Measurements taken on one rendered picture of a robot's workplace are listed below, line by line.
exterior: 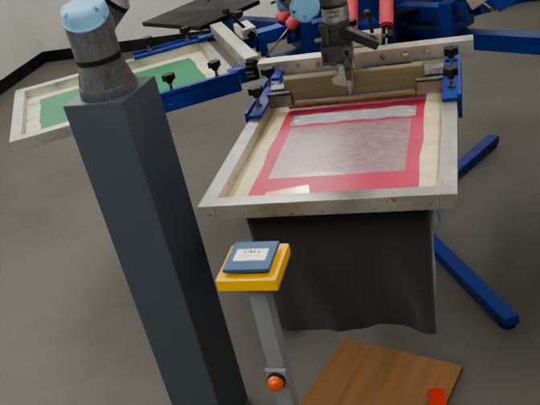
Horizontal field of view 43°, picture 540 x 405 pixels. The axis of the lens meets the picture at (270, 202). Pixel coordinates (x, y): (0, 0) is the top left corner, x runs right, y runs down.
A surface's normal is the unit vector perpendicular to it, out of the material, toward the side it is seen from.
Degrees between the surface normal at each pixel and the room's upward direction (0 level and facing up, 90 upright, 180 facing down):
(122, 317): 0
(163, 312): 90
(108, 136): 90
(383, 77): 90
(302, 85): 90
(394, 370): 0
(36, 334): 0
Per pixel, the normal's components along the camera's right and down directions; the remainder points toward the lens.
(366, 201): -0.22, 0.52
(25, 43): 0.95, -0.05
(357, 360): -0.19, -0.85
